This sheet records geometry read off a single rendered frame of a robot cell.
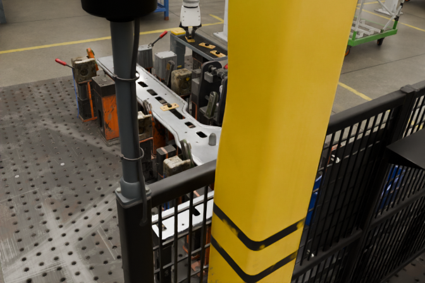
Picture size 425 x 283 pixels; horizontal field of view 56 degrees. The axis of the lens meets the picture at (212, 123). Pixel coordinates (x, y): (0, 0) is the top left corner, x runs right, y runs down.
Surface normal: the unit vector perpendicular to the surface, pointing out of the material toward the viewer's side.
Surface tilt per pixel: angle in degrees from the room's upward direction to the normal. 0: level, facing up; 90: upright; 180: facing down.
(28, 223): 0
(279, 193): 90
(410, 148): 0
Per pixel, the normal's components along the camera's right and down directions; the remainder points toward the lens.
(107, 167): 0.05, -0.85
